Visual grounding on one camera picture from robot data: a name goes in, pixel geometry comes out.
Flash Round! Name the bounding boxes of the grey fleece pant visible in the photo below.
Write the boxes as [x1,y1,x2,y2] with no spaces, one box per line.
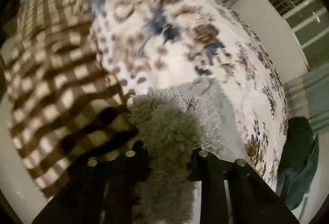
[131,77,247,223]

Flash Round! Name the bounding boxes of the dark green garment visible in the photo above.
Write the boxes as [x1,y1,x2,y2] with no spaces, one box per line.
[276,117,320,211]

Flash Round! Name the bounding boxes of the brown checkered bedsheet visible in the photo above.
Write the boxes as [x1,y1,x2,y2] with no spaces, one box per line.
[5,0,137,200]

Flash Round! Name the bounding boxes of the floral white bed blanket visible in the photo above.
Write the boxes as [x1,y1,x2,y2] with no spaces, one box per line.
[90,0,288,188]

